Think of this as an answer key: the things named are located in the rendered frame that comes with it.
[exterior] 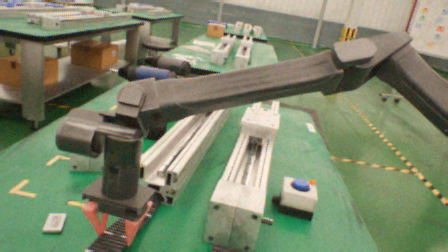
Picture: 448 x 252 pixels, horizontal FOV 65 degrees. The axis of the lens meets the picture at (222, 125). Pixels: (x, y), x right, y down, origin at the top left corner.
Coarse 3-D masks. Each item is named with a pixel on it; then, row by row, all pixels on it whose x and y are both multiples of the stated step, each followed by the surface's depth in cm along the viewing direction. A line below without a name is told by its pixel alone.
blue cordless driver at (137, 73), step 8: (120, 72) 105; (128, 72) 103; (136, 72) 104; (144, 72) 103; (152, 72) 104; (160, 72) 104; (168, 72) 104; (128, 80) 105; (136, 80) 105; (160, 128) 108; (152, 136) 109; (160, 136) 109
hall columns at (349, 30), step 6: (354, 0) 956; (360, 0) 955; (66, 6) 1030; (354, 6) 961; (360, 6) 960; (348, 12) 992; (354, 12) 966; (360, 12) 965; (348, 18) 997; (354, 18) 971; (348, 24) 977; (354, 24) 976; (342, 30) 1007; (348, 30) 981; (354, 30) 979; (342, 36) 997; (348, 36) 986; (354, 36) 984
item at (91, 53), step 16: (208, 32) 431; (80, 48) 410; (96, 48) 410; (112, 48) 440; (0, 64) 302; (16, 64) 300; (48, 64) 322; (80, 64) 416; (96, 64) 415; (112, 64) 450; (0, 80) 307; (16, 80) 304; (48, 80) 327
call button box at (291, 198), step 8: (288, 184) 83; (280, 192) 86; (288, 192) 80; (296, 192) 80; (304, 192) 81; (312, 192) 81; (272, 200) 85; (280, 200) 81; (288, 200) 80; (296, 200) 80; (304, 200) 79; (312, 200) 79; (280, 208) 81; (288, 208) 81; (296, 208) 81; (304, 208) 80; (312, 208) 80; (296, 216) 81; (304, 216) 81; (312, 216) 81
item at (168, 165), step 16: (224, 112) 128; (176, 128) 99; (192, 128) 112; (208, 128) 103; (160, 144) 87; (176, 144) 97; (192, 144) 90; (208, 144) 107; (144, 160) 77; (160, 160) 85; (176, 160) 80; (192, 160) 87; (144, 176) 76; (160, 176) 80; (176, 176) 75; (160, 192) 77; (176, 192) 77
